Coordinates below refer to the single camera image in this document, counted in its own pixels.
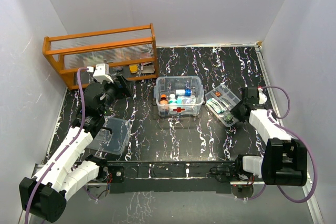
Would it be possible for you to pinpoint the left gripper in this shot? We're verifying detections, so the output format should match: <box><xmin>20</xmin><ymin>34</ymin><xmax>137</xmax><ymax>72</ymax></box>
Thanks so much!
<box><xmin>98</xmin><ymin>74</ymin><xmax>134</xmax><ymax>115</ymax></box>

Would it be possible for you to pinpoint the clear divider tray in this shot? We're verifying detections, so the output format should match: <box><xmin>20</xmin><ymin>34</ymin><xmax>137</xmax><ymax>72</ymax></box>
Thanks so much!
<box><xmin>205</xmin><ymin>84</ymin><xmax>240</xmax><ymax>127</ymax></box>

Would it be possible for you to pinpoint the white teal ointment tube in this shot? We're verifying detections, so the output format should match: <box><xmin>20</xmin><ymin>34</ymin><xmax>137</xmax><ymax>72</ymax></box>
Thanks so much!
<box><xmin>206</xmin><ymin>98</ymin><xmax>224</xmax><ymax>114</ymax></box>

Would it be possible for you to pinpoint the brown bottle orange cap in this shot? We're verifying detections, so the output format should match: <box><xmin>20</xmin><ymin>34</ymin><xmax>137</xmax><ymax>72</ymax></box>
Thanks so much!
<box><xmin>159</xmin><ymin>94</ymin><xmax>168</xmax><ymax>105</ymax></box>

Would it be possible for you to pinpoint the clear box lid with handle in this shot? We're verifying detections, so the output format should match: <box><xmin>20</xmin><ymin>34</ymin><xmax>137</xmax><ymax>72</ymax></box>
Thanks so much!
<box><xmin>87</xmin><ymin>116</ymin><xmax>131</xmax><ymax>155</ymax></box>

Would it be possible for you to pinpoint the white bottle green band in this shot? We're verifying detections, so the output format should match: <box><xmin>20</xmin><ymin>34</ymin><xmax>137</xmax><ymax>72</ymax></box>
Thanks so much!
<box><xmin>169</xmin><ymin>93</ymin><xmax>177</xmax><ymax>104</ymax></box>

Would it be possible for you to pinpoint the clear first aid box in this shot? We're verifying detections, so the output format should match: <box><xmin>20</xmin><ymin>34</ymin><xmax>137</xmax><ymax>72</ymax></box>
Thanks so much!
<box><xmin>154</xmin><ymin>76</ymin><xmax>204</xmax><ymax>117</ymax></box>

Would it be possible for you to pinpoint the blue white spray can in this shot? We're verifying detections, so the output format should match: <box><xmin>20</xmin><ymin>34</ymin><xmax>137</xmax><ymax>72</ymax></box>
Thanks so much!
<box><xmin>175</xmin><ymin>89</ymin><xmax>192</xmax><ymax>97</ymax></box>

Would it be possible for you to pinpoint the green small packet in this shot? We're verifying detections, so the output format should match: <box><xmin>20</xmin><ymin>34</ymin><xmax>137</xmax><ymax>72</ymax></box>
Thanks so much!
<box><xmin>224</xmin><ymin>114</ymin><xmax>234</xmax><ymax>123</ymax></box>

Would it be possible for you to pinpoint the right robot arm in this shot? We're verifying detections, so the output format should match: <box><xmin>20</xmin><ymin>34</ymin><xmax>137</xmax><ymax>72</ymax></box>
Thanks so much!
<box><xmin>230</xmin><ymin>87</ymin><xmax>307</xmax><ymax>186</ymax></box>

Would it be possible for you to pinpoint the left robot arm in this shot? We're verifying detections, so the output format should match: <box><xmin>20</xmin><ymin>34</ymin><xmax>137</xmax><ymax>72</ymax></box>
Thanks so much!
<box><xmin>19</xmin><ymin>74</ymin><xmax>131</xmax><ymax>223</ymax></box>

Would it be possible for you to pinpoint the yellow item on shelf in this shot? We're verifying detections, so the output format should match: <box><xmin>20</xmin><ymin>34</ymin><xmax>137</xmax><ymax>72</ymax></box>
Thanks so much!
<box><xmin>129</xmin><ymin>64</ymin><xmax>138</xmax><ymax>74</ymax></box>

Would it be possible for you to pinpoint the cardboard box on shelf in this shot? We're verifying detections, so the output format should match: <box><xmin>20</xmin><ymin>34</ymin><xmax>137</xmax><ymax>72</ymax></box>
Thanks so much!
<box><xmin>140</xmin><ymin>62</ymin><xmax>155</xmax><ymax>74</ymax></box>

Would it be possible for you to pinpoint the orange wooden shelf rack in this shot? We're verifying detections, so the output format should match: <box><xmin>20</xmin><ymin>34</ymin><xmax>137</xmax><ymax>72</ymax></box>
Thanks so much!
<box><xmin>42</xmin><ymin>23</ymin><xmax>159</xmax><ymax>90</ymax></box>

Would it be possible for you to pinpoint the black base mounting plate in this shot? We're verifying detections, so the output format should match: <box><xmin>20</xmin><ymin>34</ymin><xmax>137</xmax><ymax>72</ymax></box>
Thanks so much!
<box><xmin>107</xmin><ymin>161</ymin><xmax>264</xmax><ymax>194</ymax></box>

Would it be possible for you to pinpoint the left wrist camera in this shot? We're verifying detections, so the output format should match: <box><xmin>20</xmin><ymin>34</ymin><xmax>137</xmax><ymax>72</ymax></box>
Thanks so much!
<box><xmin>93</xmin><ymin>63</ymin><xmax>113</xmax><ymax>83</ymax></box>

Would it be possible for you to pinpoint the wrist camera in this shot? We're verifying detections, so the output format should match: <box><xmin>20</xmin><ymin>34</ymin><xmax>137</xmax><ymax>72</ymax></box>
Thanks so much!
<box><xmin>93</xmin><ymin>63</ymin><xmax>113</xmax><ymax>83</ymax></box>
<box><xmin>258</xmin><ymin>87</ymin><xmax>268</xmax><ymax>104</ymax></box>

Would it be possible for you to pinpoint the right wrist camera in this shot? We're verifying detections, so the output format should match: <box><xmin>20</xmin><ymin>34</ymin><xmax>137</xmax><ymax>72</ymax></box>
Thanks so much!
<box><xmin>258</xmin><ymin>87</ymin><xmax>268</xmax><ymax>104</ymax></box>

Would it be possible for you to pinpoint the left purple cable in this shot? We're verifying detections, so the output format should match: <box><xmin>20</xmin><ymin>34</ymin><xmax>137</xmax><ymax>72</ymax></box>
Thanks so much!
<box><xmin>24</xmin><ymin>66</ymin><xmax>95</xmax><ymax>224</ymax></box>

